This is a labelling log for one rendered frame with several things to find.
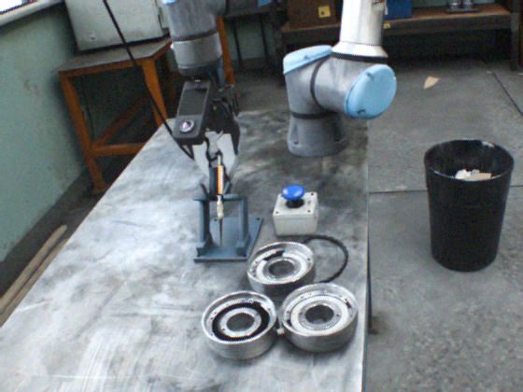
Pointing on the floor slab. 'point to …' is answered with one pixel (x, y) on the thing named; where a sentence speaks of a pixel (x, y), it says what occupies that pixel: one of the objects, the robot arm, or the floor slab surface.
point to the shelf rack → (432, 21)
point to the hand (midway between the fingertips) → (219, 175)
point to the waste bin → (466, 202)
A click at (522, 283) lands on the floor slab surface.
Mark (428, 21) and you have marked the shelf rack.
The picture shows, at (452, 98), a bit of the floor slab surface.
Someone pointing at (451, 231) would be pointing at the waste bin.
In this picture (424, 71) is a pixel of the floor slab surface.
